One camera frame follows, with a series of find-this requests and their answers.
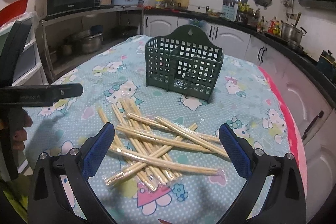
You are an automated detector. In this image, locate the steel stock pot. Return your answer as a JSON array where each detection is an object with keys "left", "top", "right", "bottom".
[{"left": 280, "top": 22, "right": 307, "bottom": 45}]

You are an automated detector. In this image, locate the steel bowl on shelf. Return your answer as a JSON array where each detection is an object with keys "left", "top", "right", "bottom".
[{"left": 80, "top": 33, "right": 104, "bottom": 54}]

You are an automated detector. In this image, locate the hello kitty tablecloth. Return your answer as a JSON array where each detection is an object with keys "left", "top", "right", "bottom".
[{"left": 25, "top": 36, "right": 307, "bottom": 223}]

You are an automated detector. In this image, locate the metal storage shelf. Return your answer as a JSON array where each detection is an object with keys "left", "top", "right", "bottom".
[{"left": 35, "top": 6, "right": 143, "bottom": 83}]

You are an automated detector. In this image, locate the person's left hand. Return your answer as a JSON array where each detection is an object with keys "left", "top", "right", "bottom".
[{"left": 9, "top": 108, "right": 33, "bottom": 151}]

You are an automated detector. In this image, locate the green plastic utensil basket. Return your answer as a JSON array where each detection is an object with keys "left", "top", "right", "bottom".
[{"left": 145, "top": 24, "right": 223, "bottom": 102}]

